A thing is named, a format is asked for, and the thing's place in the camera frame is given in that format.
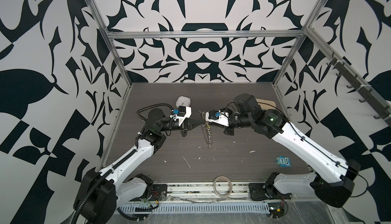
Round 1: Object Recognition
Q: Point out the green lit circuit board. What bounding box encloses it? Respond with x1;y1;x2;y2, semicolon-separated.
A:
268;201;289;219

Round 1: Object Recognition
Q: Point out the black wall hook rack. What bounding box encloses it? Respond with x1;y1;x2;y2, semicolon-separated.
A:
326;52;391;127

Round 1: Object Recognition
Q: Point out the white slotted cable duct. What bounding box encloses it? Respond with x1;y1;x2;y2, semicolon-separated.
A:
120;202;270;214

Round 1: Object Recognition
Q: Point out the black corrugated cable hose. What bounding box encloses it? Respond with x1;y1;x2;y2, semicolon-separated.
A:
135;103;175;123

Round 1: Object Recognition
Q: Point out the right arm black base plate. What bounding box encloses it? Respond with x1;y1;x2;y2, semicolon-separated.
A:
248;183;291;201

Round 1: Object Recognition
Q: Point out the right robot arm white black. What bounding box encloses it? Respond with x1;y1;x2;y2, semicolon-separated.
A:
209;94;360;208

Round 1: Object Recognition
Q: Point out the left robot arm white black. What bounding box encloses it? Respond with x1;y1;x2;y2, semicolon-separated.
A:
71;103;208;224

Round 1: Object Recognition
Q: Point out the blue owl toy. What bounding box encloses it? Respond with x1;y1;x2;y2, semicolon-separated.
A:
276;156;292;168

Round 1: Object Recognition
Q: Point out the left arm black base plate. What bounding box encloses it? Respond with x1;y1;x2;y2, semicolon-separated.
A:
144;184;168;201

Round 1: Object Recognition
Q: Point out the white square timer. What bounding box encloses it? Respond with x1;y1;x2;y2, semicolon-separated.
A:
176;96;191;107

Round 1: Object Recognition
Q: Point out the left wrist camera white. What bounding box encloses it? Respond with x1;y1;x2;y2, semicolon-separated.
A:
171;106;191;126

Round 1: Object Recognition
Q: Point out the clear tape roll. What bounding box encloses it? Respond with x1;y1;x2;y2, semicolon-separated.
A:
212;176;233;199

